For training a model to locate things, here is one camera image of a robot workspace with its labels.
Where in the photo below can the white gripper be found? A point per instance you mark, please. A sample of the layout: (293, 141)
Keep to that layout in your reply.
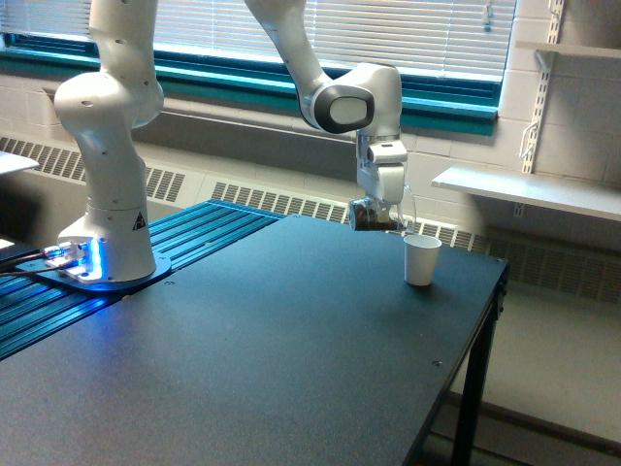
(381, 167)

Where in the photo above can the clear plastic measuring cup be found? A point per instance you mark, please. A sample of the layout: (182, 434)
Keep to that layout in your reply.
(373, 213)

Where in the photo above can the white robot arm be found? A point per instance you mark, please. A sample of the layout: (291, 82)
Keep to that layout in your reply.
(102, 109)

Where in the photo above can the white paper cup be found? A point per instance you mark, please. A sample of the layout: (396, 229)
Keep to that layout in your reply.
(421, 256)

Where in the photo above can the white window blinds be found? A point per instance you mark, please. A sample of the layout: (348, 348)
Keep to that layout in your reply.
(440, 39)

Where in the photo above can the white radiator vent cover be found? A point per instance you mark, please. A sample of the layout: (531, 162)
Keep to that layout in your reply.
(559, 268)

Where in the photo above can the black table leg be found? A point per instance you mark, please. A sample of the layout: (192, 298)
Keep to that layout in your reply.
(476, 376)

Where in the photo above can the white board at left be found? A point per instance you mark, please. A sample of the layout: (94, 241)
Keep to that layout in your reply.
(12, 163)

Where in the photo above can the teal window frame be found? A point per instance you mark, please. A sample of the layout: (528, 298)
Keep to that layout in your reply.
(444, 104)

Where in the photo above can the white lower wall shelf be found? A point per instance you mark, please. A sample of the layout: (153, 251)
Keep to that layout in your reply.
(575, 197)

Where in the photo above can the white wall shelf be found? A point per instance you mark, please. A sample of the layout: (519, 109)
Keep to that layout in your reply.
(569, 50)
(575, 197)

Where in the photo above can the white slotted shelf rail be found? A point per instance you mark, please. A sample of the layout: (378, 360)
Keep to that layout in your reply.
(544, 55)

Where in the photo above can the white upper wall shelf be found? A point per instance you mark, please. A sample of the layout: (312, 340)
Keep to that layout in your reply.
(569, 50)

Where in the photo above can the black round base plate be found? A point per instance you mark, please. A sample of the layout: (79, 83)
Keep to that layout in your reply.
(163, 269)

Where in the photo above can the blue aluminium rail platform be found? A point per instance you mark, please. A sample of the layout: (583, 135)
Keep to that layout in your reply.
(32, 310)

